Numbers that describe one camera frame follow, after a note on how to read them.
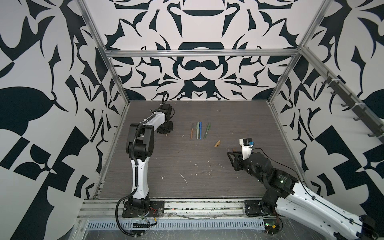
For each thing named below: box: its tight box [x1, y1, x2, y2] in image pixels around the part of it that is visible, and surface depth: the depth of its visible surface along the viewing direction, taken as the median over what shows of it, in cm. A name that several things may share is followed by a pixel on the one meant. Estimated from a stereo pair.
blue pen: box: [199, 121, 202, 140], surface depth 107 cm
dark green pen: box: [203, 122, 211, 139], surface depth 107 cm
